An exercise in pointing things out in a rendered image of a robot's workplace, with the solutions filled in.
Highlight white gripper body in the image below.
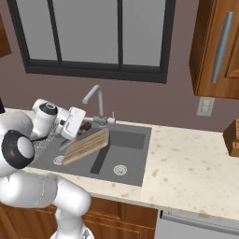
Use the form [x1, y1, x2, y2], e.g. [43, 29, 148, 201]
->
[60, 106, 87, 141]

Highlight wooden cutting board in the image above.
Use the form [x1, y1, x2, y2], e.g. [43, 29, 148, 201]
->
[62, 127, 111, 166]

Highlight grey double sink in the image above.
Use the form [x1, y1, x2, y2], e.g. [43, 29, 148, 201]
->
[29, 119, 153, 188]

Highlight wooden cabinet door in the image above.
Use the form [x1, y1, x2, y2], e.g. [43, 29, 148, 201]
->
[197, 0, 239, 101]

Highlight brown wooden knife block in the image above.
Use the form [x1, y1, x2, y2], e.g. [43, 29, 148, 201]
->
[222, 118, 239, 159]

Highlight silver tap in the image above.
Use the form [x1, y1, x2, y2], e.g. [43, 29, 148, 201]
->
[81, 84, 117, 127]

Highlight black framed window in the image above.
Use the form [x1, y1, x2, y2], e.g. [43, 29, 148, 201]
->
[6, 0, 177, 85]

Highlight wooden base cabinets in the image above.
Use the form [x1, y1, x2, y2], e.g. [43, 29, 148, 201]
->
[0, 195, 159, 239]

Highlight silver dishwasher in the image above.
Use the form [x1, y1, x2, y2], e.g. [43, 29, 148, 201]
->
[153, 208, 239, 239]

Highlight knife with dark handle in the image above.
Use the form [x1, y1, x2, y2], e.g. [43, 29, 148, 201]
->
[58, 121, 92, 153]

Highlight small wooden wall cabinet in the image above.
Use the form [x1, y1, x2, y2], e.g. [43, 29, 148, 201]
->
[0, 13, 13, 59]

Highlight white wall socket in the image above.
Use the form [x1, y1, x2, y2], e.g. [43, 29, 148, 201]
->
[196, 96, 216, 118]

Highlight silver dishwasher handle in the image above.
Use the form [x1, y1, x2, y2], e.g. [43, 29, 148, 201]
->
[160, 211, 239, 236]

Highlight silver cabinet door handle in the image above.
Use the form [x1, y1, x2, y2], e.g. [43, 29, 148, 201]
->
[211, 11, 234, 85]

